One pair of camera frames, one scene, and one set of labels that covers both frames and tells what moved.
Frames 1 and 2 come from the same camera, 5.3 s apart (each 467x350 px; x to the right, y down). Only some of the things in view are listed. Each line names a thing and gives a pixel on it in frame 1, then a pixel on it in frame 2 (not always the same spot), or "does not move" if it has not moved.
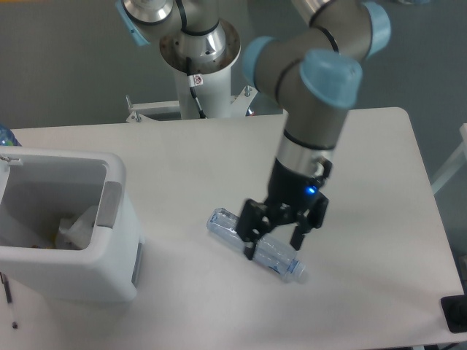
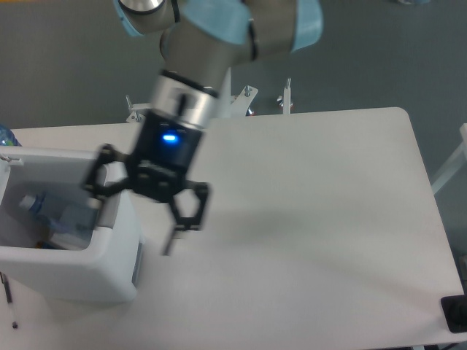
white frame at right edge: (459, 160) does not move
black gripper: (288, 193) to (164, 149)
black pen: (9, 294) does not move
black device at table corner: (454, 310) does not move
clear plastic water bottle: (270, 253) to (62, 219)
